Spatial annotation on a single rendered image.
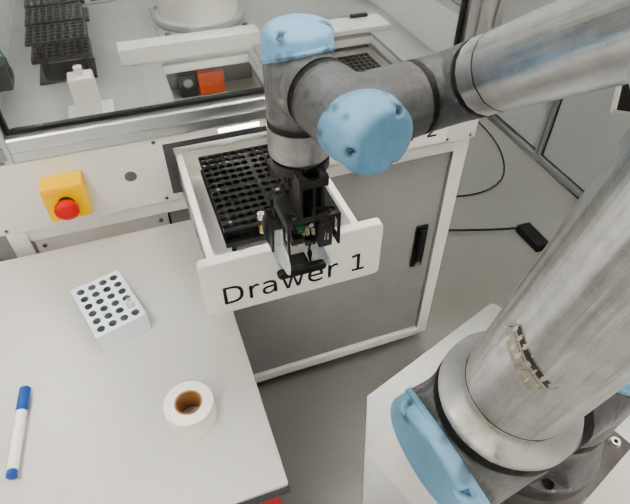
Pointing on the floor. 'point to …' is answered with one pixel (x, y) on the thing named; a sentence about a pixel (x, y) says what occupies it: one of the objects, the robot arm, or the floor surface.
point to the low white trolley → (116, 383)
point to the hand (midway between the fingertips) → (298, 260)
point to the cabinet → (419, 195)
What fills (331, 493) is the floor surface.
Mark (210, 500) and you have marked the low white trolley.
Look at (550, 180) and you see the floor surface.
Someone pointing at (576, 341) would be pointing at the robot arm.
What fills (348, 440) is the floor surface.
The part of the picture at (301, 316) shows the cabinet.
